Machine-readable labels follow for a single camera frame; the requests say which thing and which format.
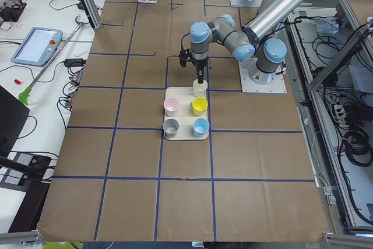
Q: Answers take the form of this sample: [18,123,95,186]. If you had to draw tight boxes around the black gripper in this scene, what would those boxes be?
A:
[191,57,208,83]

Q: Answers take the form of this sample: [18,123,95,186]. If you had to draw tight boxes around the cream white cup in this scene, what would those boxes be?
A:
[192,79,208,97]

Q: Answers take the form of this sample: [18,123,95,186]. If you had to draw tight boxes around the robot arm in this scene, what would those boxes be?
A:
[180,0,303,83]

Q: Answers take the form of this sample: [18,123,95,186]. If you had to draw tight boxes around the yellow cup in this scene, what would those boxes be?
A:
[192,97,208,116]

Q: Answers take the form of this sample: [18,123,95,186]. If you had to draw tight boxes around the pink cup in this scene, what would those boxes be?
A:
[163,97,180,117]

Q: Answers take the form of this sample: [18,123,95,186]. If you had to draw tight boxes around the grey cup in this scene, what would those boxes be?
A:
[163,118,180,139]

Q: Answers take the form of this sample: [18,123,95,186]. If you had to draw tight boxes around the cream plastic tray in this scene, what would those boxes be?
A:
[164,87,209,141]

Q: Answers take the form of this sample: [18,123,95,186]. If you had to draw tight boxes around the black power adapter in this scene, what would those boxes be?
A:
[64,58,86,68]

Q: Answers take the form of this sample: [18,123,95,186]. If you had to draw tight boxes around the white power strip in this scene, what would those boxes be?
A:
[332,100,349,129]

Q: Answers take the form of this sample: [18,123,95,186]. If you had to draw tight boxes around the teach pendant tablet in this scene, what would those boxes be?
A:
[11,27,63,66]

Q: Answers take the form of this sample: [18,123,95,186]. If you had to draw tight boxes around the black monitor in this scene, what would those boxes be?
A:
[0,86,30,157]

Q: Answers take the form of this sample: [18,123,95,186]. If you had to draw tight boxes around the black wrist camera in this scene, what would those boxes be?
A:
[178,49,190,68]

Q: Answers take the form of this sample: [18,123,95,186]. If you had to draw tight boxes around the green handled reacher grabber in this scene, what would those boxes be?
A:
[18,16,86,106]

